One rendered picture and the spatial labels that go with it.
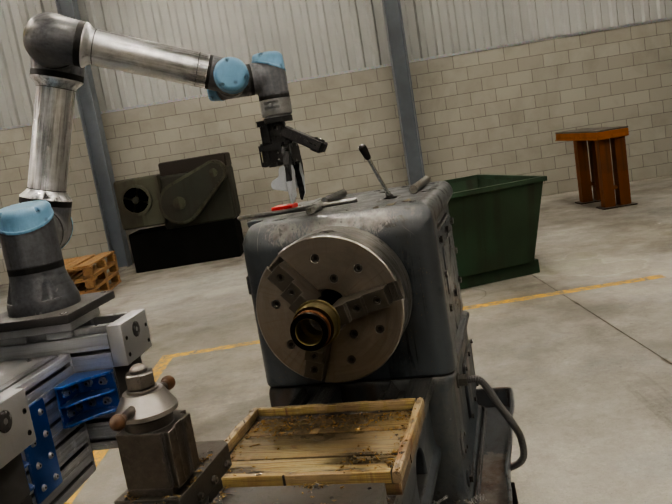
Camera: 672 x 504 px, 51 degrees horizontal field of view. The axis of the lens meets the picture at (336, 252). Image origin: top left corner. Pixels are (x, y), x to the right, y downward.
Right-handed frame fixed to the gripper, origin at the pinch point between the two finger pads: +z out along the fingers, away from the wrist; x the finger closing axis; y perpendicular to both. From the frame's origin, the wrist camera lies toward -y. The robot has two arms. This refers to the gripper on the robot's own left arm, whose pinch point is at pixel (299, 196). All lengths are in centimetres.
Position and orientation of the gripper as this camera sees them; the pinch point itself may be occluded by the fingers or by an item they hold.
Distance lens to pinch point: 176.3
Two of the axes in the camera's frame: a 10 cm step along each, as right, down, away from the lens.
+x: -2.4, 1.9, -9.5
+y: -9.6, 1.2, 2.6
